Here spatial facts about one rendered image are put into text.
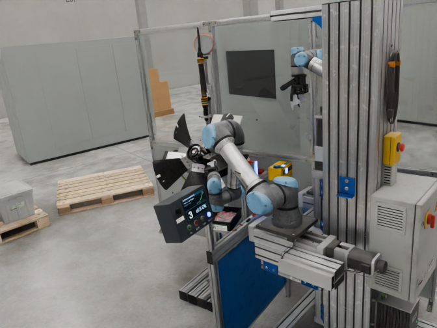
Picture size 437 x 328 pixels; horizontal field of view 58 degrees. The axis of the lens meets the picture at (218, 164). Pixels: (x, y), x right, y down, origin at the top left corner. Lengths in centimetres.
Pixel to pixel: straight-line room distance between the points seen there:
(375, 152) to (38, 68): 660
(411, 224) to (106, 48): 697
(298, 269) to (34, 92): 648
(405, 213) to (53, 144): 682
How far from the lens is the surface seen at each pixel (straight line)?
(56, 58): 778
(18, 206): 501
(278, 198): 183
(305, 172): 313
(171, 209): 178
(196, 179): 260
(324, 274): 180
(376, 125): 179
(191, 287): 326
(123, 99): 820
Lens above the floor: 195
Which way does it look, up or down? 18 degrees down
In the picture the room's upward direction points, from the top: 5 degrees counter-clockwise
